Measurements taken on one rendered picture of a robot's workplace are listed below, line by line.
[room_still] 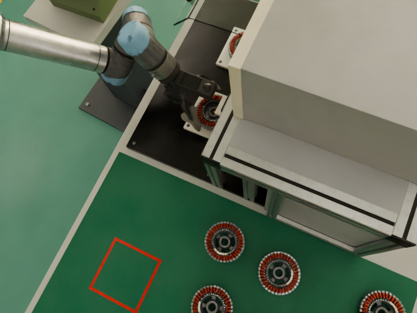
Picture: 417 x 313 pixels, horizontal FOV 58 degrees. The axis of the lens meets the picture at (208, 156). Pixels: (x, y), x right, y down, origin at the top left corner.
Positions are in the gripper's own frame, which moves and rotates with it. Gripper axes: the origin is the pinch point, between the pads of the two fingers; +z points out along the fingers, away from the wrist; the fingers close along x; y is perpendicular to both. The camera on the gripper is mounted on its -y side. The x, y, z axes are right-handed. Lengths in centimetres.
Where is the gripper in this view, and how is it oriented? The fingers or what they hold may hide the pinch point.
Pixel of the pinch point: (211, 110)
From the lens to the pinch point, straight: 115.9
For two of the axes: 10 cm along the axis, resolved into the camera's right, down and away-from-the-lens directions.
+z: 5.4, 4.5, 7.1
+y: -7.3, -1.7, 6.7
